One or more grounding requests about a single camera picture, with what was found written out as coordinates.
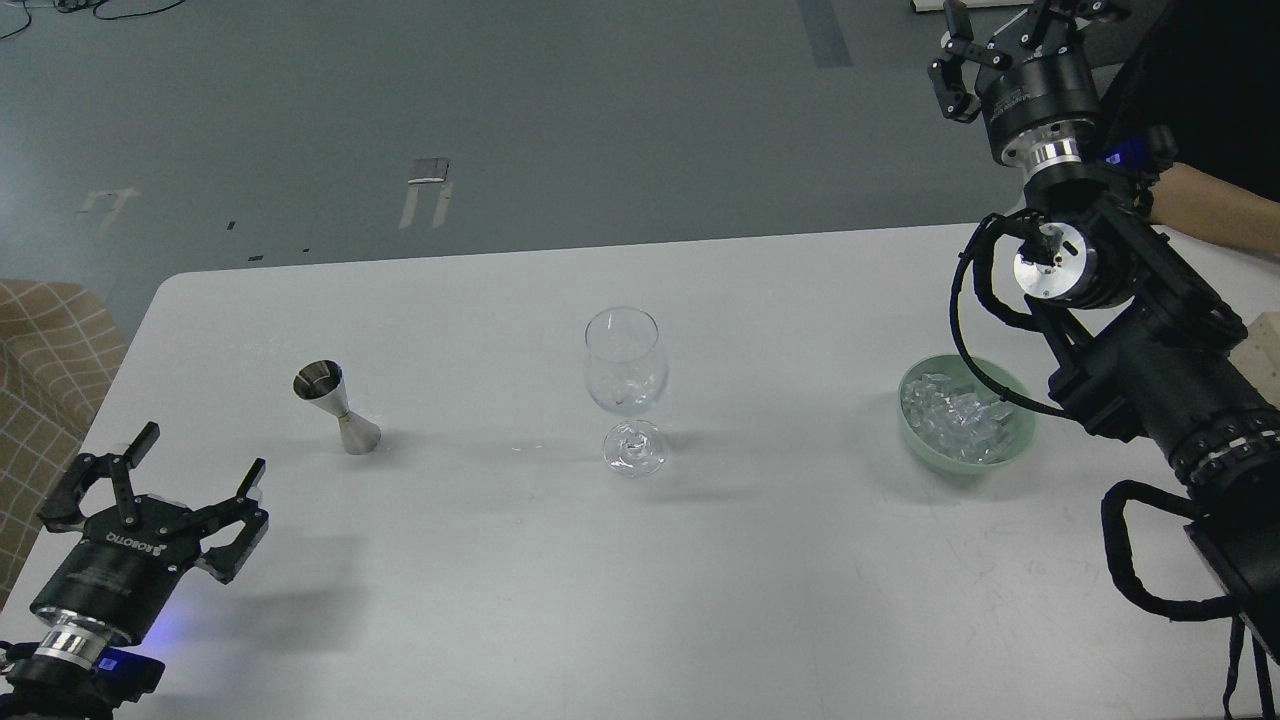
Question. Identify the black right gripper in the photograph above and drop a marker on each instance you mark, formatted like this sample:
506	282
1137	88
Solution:
1053	85

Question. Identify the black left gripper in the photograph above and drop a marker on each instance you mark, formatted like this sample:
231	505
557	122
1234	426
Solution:
117	579

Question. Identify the steel cocktail jigger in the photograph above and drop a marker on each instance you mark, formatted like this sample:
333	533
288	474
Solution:
323	384

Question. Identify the pile of ice cubes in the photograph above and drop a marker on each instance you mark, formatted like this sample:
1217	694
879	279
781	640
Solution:
954	419

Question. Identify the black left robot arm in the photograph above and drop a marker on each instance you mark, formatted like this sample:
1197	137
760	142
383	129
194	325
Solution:
48	689

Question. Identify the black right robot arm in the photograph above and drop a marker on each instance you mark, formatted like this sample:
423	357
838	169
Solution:
1143	343

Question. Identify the person's bare forearm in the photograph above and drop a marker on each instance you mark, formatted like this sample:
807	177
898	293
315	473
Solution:
1215	211

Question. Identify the clear wine glass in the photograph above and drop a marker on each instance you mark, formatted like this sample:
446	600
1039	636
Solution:
626	372

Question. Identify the beige checked cushion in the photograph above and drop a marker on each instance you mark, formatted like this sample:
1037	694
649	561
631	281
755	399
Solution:
60	352

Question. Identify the green bowl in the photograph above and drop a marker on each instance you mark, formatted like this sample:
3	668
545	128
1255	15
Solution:
1024	424

